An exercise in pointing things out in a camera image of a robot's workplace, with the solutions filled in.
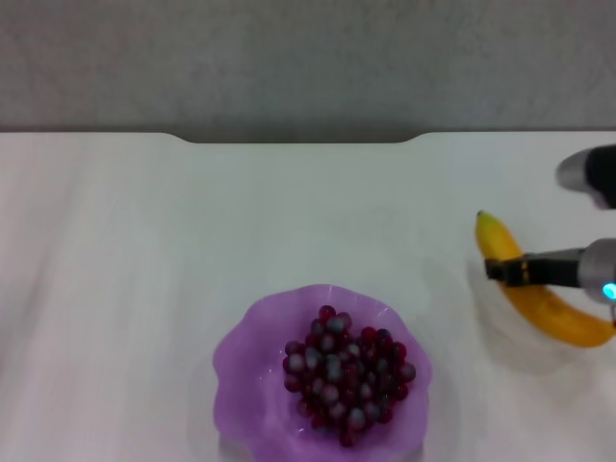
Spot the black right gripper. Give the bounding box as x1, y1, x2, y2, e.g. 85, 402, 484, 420
484, 246, 587, 291

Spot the yellow banana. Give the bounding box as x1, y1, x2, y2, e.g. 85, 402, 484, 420
475, 209, 616, 348

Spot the dark red grape bunch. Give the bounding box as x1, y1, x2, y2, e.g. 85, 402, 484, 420
281, 304, 417, 449

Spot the purple scalloped plastic bowl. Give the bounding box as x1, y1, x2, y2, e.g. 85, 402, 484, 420
213, 283, 433, 462

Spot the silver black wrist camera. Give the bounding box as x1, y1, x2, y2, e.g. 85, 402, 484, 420
554, 142, 616, 211

